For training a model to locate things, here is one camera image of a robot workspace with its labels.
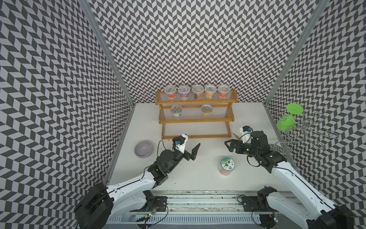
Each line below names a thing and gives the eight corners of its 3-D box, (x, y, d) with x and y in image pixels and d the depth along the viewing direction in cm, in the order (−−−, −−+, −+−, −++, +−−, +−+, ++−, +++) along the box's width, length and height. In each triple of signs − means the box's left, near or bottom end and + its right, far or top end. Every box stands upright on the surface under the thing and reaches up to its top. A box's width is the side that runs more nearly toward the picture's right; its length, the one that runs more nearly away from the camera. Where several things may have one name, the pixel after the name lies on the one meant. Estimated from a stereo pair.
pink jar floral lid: (219, 175, 84) (221, 170, 77) (217, 162, 88) (219, 157, 82) (232, 175, 84) (236, 170, 77) (230, 162, 88) (233, 157, 82)
